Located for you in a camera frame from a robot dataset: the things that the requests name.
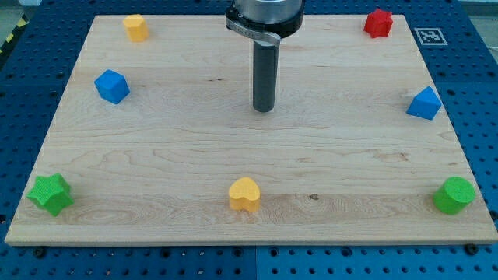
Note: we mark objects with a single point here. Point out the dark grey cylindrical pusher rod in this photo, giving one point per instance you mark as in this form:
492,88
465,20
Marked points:
265,69

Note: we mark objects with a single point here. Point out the red star block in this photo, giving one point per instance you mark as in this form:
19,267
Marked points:
378,23

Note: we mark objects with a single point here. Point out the blue cube block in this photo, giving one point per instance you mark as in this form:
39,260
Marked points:
112,86

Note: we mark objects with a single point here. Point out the green star block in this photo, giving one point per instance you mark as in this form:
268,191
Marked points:
51,193

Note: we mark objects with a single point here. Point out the yellow hexagon block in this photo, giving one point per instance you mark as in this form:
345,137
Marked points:
136,28

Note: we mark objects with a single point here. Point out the wooden board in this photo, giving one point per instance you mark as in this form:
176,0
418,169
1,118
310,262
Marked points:
338,160

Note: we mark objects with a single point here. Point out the yellow heart block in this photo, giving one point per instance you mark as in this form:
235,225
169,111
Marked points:
245,194

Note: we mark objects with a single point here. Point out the white fiducial marker tag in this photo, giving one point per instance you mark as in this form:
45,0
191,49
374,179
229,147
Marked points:
430,36

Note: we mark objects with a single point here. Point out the blue triangular block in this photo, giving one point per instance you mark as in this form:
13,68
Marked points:
425,104

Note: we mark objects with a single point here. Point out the green cylinder block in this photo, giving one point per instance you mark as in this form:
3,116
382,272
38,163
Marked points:
455,194

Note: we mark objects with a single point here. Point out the yellow black hazard tape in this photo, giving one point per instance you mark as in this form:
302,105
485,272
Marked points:
14,35

